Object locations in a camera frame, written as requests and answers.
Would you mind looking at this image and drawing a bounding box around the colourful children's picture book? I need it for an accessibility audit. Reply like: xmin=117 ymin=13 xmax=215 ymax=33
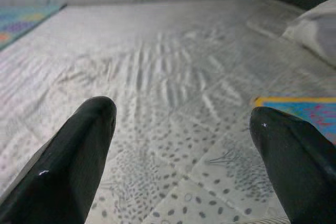
xmin=251 ymin=95 xmax=336 ymax=146

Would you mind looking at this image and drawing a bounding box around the grey quilted spotted mattress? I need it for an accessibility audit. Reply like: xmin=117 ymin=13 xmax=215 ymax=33
xmin=0 ymin=0 xmax=336 ymax=224

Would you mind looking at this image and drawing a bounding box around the white pillow with green tree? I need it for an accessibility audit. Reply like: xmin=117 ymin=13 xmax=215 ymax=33
xmin=282 ymin=0 xmax=336 ymax=67

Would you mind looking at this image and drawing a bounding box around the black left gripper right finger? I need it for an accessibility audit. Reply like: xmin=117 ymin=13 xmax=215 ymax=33
xmin=249 ymin=106 xmax=336 ymax=224

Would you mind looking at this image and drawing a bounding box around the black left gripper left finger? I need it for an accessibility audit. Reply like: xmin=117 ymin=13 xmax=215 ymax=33
xmin=0 ymin=96 xmax=117 ymax=224

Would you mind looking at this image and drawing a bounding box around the teal blanket with colourful patches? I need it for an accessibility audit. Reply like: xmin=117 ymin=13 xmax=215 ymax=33
xmin=0 ymin=3 xmax=68 ymax=51

